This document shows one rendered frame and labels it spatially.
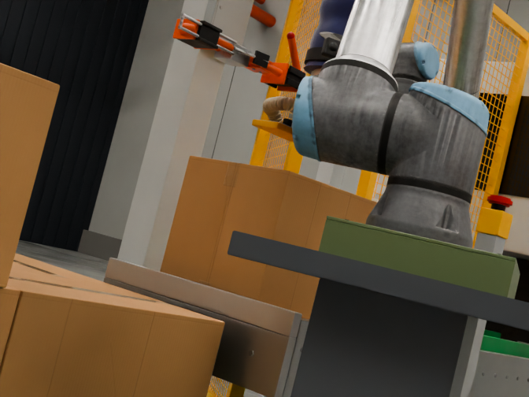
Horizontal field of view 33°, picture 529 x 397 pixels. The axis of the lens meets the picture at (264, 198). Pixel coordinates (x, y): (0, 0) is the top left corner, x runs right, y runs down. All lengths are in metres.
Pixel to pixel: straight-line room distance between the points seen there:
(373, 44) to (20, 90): 0.66
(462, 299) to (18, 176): 0.86
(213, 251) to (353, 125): 0.95
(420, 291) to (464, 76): 0.87
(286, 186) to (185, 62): 1.42
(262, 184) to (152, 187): 1.27
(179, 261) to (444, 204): 1.14
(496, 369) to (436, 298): 1.80
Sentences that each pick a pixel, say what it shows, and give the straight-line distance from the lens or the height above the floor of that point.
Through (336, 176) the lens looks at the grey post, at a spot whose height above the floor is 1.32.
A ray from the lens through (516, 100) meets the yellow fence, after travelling 4.63.
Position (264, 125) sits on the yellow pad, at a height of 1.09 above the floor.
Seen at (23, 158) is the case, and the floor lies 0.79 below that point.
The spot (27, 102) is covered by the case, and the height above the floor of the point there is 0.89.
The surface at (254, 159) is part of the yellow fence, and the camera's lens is 3.99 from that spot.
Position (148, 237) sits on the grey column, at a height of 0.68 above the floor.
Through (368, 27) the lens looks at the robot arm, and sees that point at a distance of 1.71.
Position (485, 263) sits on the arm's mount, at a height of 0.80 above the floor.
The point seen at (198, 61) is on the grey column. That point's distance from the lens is 3.61.
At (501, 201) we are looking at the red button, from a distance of 2.57.
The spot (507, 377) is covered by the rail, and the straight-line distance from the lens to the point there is 3.23.
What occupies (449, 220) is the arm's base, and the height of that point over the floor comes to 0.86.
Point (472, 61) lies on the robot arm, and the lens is 2.12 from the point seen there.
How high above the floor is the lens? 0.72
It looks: 4 degrees up
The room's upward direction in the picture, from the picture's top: 14 degrees clockwise
